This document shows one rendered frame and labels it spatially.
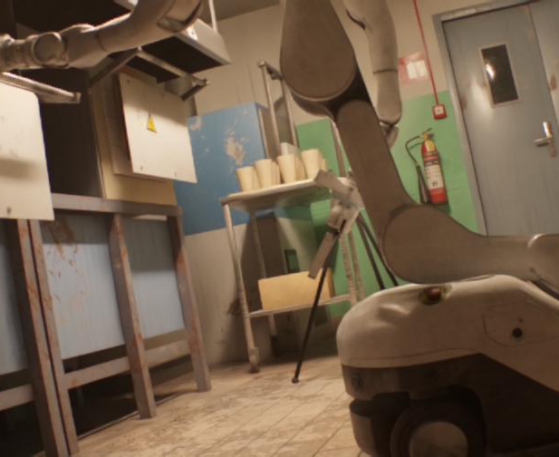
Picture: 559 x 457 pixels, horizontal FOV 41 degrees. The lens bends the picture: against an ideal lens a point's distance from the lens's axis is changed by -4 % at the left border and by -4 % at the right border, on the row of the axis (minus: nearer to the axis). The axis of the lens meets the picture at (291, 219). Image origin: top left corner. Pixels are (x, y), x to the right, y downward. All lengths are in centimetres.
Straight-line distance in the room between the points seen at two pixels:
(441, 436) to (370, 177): 53
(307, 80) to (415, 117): 402
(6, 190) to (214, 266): 274
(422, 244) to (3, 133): 127
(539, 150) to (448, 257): 404
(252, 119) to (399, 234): 334
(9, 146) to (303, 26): 104
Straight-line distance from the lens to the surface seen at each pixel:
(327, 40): 156
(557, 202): 547
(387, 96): 183
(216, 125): 484
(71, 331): 272
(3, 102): 230
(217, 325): 481
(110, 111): 313
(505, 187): 547
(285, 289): 397
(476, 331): 134
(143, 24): 152
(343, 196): 180
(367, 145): 155
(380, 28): 188
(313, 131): 566
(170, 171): 325
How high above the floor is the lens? 42
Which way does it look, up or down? 5 degrees up
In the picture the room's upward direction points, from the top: 10 degrees counter-clockwise
